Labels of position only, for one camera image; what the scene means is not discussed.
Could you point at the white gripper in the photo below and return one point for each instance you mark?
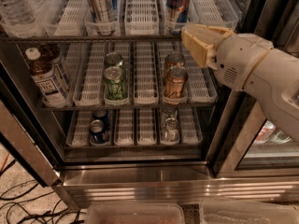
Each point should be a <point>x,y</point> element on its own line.
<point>240,61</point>

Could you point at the blue redbull can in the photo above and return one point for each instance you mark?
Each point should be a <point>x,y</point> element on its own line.
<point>176,15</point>

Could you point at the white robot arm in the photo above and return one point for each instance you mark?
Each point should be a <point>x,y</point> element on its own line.
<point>274,83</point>

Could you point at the rear orange soda can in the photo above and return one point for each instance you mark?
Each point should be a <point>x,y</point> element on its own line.
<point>174,58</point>

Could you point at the orange soda can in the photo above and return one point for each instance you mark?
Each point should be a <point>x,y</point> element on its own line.
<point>175,81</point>
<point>174,58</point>

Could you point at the front orange soda can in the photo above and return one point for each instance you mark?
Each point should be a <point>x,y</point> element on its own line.
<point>175,81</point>

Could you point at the rear silver can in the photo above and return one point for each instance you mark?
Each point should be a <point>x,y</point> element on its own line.
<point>169,112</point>

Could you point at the rear green soda can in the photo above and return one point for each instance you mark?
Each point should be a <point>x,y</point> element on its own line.
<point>113,59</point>

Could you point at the green soda can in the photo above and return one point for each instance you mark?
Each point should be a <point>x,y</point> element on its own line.
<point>113,59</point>
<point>115,83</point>

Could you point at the front silver can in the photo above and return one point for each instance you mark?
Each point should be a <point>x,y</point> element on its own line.
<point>170,131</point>

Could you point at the front green soda can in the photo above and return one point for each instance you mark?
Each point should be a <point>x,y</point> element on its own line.
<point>115,83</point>

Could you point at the red white can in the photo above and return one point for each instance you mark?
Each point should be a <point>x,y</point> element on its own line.
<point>265,132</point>

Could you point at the stainless steel fridge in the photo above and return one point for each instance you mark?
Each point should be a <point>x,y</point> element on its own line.
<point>215,157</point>

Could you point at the silver tall can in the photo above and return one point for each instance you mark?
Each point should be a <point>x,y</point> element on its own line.
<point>104,13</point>

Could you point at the rear blue soda can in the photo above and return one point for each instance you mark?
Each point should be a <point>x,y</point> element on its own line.
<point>102,115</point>

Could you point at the blue soda can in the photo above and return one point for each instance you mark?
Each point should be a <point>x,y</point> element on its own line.
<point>102,115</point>
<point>98,131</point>

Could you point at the front blue soda can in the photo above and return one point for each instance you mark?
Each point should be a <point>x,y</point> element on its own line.
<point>98,131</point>

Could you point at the open fridge door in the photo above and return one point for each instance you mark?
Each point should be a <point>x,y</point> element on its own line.
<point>18,142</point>

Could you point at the clear green bottle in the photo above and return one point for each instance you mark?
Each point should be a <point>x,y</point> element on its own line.
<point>279,137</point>

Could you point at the rear tea bottle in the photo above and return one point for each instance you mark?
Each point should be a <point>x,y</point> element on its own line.
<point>53,54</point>

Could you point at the right clear plastic bin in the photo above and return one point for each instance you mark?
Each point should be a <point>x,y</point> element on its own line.
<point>237,212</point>

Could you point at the clear plastic bin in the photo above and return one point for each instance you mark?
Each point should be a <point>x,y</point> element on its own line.
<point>237,212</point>
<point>134,213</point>

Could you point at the front tea bottle white cap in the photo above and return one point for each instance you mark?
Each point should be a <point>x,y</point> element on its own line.
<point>47,79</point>

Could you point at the left clear plastic bin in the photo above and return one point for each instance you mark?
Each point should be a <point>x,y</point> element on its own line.
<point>134,213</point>

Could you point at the clear water bottle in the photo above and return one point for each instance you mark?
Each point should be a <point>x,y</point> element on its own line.
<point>16,12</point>

